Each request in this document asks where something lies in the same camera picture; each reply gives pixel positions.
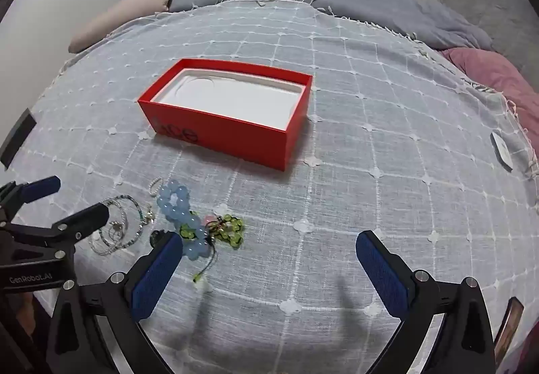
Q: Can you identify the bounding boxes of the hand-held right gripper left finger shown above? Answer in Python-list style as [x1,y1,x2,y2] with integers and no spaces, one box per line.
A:
[45,231,185,374]

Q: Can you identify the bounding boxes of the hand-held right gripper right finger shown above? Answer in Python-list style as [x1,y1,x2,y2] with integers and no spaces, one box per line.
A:
[355,230,498,374]

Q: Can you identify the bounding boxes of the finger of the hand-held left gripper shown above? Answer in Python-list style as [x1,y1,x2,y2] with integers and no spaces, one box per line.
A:
[0,202,111,244]
[0,175,62,212]

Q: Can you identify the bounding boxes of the clear bead bracelet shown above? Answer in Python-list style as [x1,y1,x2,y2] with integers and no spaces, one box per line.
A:
[88,206,135,254]

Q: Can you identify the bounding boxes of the blue bead bracelet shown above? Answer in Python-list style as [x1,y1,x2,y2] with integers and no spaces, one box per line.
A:
[157,184,211,261]

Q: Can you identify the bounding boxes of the green bead bracelet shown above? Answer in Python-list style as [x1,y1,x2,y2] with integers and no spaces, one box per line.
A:
[179,212,246,285]

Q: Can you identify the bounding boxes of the red cardboard box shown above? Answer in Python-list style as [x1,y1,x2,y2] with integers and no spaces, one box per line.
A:
[138,58,313,171]

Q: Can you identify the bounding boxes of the flat black object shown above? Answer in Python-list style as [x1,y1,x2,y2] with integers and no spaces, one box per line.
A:
[0,108,36,168]

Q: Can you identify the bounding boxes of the grey checked blanket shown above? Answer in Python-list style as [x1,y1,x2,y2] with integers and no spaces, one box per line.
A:
[0,0,539,374]

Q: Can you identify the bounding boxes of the brown framed object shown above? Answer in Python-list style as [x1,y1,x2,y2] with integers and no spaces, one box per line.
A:
[494,297,525,366]

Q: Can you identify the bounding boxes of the small white device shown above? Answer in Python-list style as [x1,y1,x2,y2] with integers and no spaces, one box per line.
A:
[489,132,514,173]

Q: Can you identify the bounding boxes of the beige pillow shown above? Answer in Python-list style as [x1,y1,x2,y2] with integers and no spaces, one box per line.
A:
[68,0,189,54]

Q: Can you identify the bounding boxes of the pink pillow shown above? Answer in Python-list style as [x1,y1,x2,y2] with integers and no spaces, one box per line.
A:
[440,47,539,156]

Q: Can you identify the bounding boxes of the grey pillow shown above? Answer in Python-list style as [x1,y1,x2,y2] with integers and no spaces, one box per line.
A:
[438,0,525,59]

